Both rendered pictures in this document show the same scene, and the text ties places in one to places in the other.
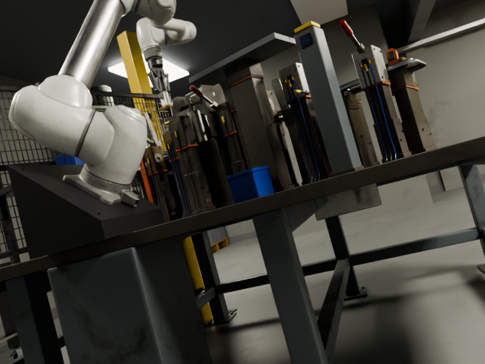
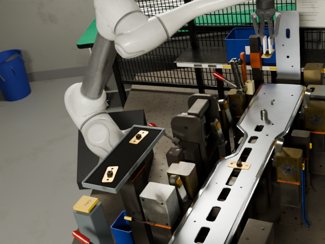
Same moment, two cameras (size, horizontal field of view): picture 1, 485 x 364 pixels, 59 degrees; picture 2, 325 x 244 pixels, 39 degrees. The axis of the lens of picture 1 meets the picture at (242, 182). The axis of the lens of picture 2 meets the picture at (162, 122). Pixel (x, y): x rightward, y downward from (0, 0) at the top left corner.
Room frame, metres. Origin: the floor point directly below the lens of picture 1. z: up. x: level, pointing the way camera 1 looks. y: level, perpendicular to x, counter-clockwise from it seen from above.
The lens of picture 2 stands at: (1.52, -1.49, 2.08)
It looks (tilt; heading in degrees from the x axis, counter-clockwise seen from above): 30 degrees down; 87
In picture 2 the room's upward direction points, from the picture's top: 12 degrees counter-clockwise
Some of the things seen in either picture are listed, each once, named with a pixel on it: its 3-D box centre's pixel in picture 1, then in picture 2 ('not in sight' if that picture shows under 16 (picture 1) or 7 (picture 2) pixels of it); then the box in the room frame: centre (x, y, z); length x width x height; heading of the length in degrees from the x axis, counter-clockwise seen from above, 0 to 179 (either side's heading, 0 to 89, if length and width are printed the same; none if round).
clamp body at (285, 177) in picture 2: not in sight; (294, 189); (2.04, -0.17, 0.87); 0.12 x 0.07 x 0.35; 144
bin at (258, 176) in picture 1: (250, 184); (128, 229); (1.37, -0.02, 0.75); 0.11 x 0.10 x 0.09; 54
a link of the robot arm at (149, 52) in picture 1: (152, 55); not in sight; (2.12, 0.26, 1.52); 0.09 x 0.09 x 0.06
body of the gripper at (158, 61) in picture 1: (156, 68); (265, 8); (2.12, 0.26, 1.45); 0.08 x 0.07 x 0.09; 144
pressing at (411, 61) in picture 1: (258, 126); (239, 169); (1.84, -0.13, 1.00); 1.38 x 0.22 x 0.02; 54
